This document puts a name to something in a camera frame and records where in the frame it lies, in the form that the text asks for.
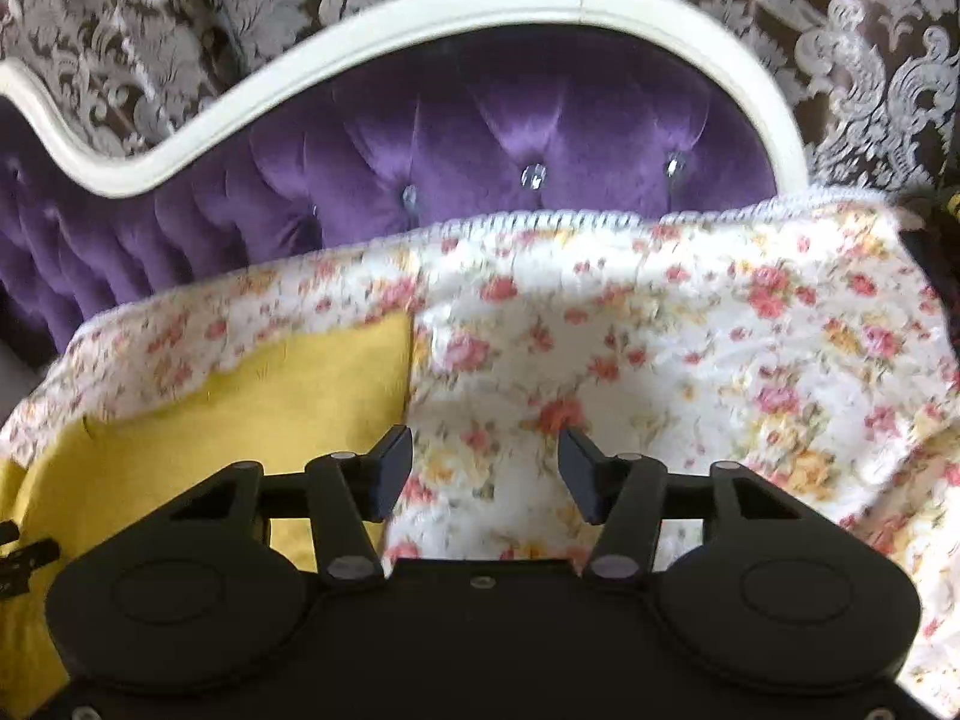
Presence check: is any mustard yellow knit sweater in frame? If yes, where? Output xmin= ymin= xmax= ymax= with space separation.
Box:
xmin=0 ymin=308 xmax=417 ymax=720

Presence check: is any floral quilted bedspread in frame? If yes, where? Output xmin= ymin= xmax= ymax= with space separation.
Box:
xmin=2 ymin=195 xmax=958 ymax=715

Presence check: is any purple tufted chaise backrest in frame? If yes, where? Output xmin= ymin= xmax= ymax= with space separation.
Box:
xmin=2 ymin=0 xmax=809 ymax=367

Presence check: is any grey damask curtain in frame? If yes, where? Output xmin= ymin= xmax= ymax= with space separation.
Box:
xmin=2 ymin=0 xmax=958 ymax=188

